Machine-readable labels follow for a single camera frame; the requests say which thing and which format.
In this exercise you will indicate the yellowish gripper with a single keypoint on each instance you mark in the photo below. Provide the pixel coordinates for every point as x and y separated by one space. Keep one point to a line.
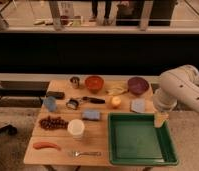
160 118

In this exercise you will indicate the dark red grape bunch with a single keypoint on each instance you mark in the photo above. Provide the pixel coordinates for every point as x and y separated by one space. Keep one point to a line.
53 123

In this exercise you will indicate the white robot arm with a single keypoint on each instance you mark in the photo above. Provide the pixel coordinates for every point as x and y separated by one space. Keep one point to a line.
175 85

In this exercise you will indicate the white paper cup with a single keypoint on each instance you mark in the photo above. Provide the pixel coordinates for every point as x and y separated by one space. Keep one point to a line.
76 128

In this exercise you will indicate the small metal cup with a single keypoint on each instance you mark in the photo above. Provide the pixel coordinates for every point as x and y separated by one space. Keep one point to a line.
75 82

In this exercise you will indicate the light blue plastic cup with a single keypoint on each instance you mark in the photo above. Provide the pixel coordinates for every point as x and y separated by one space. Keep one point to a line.
50 103

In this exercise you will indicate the green plastic tray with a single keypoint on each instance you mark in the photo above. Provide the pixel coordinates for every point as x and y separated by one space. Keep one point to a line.
134 141

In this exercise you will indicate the purple bowl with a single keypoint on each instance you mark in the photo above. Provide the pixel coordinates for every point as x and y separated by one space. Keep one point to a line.
137 85

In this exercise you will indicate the yellow apple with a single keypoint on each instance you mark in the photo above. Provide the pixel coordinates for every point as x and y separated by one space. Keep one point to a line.
115 101

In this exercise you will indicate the yellow banana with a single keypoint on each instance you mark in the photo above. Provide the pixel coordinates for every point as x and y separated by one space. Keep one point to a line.
116 90

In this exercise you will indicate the red bowl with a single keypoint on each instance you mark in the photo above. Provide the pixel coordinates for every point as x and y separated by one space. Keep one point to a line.
94 83

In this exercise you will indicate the metal fork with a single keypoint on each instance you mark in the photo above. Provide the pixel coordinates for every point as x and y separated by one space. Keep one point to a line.
79 153

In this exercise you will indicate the black rectangular block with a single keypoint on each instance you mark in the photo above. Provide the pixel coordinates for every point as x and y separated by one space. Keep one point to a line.
55 94

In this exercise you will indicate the black object on floor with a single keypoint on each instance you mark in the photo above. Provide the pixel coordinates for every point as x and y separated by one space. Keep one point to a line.
9 129

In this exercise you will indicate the black handled knife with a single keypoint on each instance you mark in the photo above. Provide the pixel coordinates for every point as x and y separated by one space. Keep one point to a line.
93 100

